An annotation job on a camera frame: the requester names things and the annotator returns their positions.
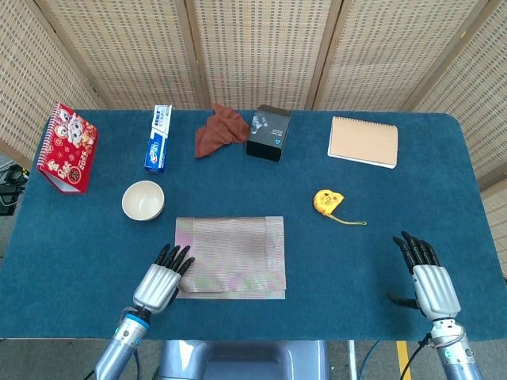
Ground kraft spiral notebook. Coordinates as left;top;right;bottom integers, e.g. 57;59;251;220
326;116;399;170

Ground red desk calendar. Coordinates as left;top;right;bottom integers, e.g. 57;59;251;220
36;102;99;196

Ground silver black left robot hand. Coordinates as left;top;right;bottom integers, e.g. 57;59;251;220
132;243;196;316

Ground yellow tape measure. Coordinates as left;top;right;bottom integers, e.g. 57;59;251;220
313;189;368;227

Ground blue white toothpaste box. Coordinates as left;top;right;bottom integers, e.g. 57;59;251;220
143;104;173;174

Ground grey woven placemat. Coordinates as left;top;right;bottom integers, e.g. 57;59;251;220
174;215;288;301

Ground woven bamboo folding screen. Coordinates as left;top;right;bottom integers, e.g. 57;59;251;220
0;0;507;278

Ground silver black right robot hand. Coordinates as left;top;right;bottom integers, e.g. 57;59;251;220
386;230;463;320

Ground cream ceramic bowl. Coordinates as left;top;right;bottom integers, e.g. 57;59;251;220
121;180;166;222

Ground grey blue robot torso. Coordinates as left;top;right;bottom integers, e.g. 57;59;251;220
158;340;330;380

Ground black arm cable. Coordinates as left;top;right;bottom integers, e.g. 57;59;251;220
399;334;433;380

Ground black equipment with cables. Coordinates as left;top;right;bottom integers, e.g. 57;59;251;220
0;164;29;217

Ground brown crumpled cloth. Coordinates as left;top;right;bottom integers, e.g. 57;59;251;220
194;104;250;160

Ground black cardboard box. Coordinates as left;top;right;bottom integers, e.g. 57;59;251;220
245;104;292;164

